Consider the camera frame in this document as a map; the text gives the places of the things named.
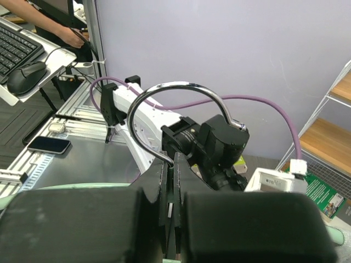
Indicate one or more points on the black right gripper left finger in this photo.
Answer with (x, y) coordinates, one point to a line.
(90, 224)

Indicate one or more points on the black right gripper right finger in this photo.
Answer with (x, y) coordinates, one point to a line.
(231, 226)

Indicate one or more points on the mint green clothes hanger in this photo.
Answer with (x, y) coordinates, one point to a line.
(153, 115)

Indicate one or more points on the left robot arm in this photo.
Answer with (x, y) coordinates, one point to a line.
(214, 146)

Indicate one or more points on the person's hand in background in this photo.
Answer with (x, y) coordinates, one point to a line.
(70, 36)

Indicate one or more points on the black smartphone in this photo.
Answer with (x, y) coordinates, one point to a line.
(49, 145)

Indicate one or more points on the green book on shelf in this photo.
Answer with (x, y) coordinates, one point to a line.
(328, 200)

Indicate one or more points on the black computer mouse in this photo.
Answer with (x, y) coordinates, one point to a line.
(24, 79)

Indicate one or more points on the silver keyboard tray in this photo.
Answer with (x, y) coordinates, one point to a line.
(55, 58)

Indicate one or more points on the black keyboard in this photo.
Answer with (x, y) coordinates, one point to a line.
(16, 50)

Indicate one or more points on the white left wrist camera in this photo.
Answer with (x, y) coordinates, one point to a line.
(269, 180)

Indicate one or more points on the white wire shelf unit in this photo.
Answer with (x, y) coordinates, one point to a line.
(326, 145)

